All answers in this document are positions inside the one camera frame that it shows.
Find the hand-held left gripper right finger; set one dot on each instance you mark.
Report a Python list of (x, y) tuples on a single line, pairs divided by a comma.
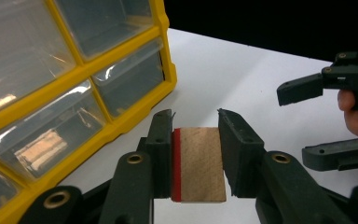
[(239, 155)]

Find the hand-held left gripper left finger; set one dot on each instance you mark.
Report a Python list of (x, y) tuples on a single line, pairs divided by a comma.
[(160, 155)]

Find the small wooden block red edge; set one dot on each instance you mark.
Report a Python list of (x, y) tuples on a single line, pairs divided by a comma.
[(200, 165)]

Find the yellow black drawer organizer cabinet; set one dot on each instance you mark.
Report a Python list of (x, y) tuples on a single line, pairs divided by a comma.
[(84, 71)]

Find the set of clear plastic drawers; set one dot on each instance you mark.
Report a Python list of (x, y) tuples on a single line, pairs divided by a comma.
[(21, 53)]

